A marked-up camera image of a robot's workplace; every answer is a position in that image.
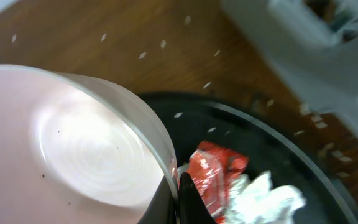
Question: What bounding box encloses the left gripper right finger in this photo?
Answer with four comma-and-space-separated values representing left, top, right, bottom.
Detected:
178, 172, 216, 224

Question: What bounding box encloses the grey dishwasher rack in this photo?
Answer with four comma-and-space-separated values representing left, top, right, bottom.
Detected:
220, 0, 358, 137

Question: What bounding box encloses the round black tray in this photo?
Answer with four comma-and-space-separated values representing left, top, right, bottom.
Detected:
140, 92, 358, 223

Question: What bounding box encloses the red snack wrapper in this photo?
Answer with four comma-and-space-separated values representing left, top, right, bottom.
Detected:
185, 141, 249, 224

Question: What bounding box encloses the pink bowl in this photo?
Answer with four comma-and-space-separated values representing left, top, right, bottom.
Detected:
0, 65, 178, 224

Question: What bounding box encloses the crumpled white napkin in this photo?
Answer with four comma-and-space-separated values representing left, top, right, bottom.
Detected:
223, 171, 306, 224

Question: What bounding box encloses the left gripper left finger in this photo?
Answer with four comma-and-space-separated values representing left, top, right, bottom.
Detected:
138, 178, 176, 224

